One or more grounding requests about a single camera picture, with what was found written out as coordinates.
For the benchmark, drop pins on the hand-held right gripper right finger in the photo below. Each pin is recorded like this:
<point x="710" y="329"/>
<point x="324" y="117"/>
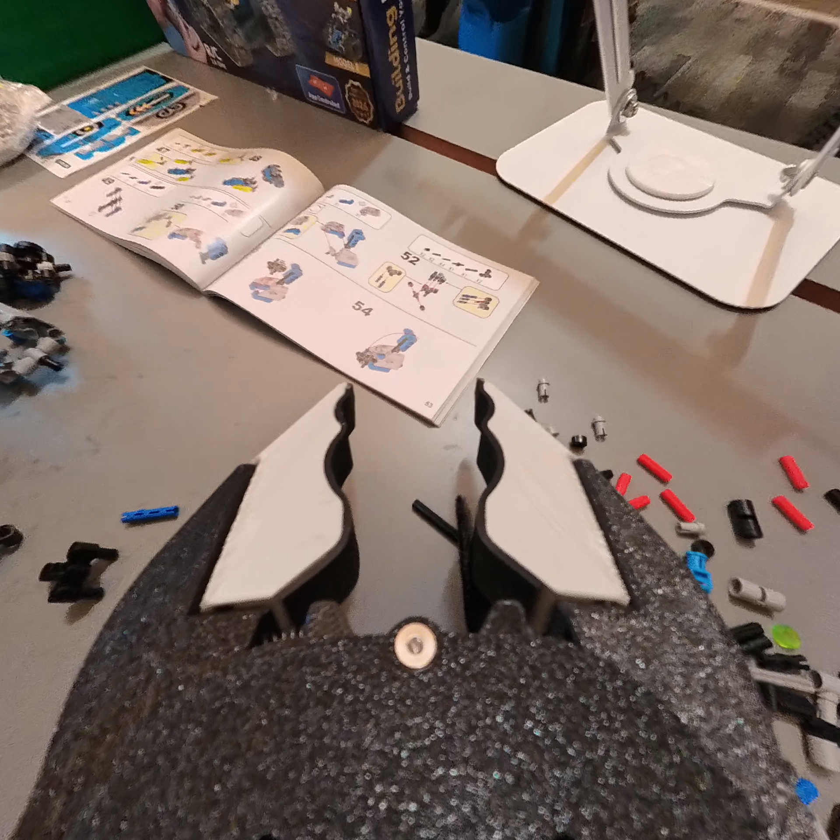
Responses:
<point x="551" y="525"/>

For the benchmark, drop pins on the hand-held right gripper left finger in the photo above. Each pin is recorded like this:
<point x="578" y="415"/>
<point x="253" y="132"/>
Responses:
<point x="282" y="525"/>

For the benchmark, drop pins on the black axle rod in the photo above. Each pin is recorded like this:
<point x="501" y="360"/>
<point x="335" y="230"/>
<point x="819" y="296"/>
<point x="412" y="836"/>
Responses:
<point x="433" y="522"/>

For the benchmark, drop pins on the white desk lamp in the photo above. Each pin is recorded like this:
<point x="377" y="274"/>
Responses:
<point x="656" y="229"/>

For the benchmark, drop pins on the blue connector pin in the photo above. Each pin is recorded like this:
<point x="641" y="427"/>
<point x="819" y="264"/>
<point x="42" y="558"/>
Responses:
<point x="149" y="514"/>

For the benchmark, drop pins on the pile of small building pieces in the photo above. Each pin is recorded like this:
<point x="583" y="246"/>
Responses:
<point x="745" y="518"/>

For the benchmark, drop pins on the black T-shaped beam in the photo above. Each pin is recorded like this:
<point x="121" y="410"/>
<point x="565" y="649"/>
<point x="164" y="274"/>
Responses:
<point x="75" y="571"/>

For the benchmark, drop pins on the open instruction booklet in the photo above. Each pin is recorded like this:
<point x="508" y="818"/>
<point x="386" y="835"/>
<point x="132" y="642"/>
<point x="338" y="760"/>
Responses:
<point x="394" y="328"/>

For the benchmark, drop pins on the blue and grey toy assembly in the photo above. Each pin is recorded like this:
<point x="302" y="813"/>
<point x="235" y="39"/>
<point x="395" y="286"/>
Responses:
<point x="33" y="354"/>

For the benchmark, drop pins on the yellow and blue toy assembly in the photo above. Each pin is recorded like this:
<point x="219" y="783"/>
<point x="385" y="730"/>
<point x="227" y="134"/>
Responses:
<point x="29" y="275"/>

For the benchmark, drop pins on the blue sticker sheet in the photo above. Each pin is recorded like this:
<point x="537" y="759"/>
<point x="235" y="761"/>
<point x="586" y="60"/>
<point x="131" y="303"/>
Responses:
<point x="111" y="124"/>

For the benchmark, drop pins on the silvery bubble wrap bag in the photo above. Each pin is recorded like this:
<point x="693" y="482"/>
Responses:
<point x="19" y="118"/>

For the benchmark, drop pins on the dark blue robot kit box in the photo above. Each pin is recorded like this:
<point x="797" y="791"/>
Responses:
<point x="295" y="39"/>

